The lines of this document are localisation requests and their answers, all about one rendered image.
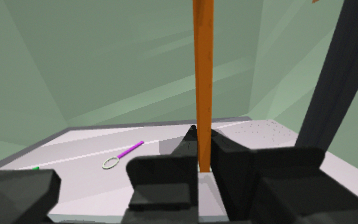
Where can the orange handle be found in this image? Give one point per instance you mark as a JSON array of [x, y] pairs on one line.
[[203, 47]]

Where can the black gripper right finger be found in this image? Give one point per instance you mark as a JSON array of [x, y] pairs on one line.
[[234, 167]]

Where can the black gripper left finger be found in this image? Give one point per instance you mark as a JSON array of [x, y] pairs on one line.
[[181, 166]]

